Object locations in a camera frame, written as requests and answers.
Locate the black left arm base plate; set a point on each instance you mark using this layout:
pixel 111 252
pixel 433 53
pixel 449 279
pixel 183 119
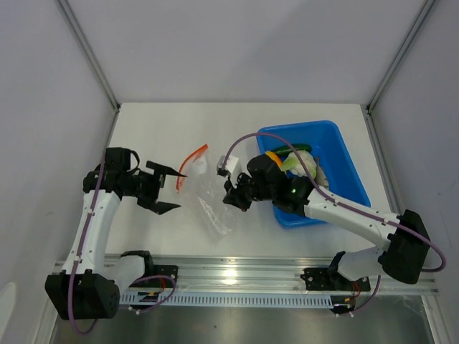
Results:
pixel 164 273

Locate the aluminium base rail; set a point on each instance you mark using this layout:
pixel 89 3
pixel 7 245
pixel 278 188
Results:
pixel 268 275

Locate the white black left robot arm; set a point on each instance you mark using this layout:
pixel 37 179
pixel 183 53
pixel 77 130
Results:
pixel 84 289

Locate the clear zip bag orange zipper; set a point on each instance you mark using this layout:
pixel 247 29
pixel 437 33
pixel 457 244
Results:
pixel 202 195

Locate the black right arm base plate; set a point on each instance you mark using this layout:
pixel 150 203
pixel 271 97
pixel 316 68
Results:
pixel 318 279

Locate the white slotted cable duct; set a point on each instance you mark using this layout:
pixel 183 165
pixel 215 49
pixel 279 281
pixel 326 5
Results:
pixel 226 299

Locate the grey fish toy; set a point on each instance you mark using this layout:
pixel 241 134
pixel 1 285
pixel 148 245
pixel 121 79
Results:
pixel 321 178

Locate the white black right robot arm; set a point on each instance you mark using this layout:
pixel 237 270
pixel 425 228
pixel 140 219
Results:
pixel 399 243

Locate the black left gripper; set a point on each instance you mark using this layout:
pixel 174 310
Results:
pixel 149 201

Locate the yellow orange pepper toy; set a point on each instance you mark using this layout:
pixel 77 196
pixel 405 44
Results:
pixel 274 157

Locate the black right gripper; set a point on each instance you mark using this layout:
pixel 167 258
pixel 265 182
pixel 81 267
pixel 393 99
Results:
pixel 234 197

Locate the blue plastic bin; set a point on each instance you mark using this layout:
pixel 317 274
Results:
pixel 329 147

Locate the green cucumber toy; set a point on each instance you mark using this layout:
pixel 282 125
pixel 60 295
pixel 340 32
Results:
pixel 285 150

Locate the white green cabbage toy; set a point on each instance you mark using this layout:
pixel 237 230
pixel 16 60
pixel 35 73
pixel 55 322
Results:
pixel 294 165

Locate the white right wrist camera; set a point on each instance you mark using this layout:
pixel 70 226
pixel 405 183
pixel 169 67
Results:
pixel 228 166

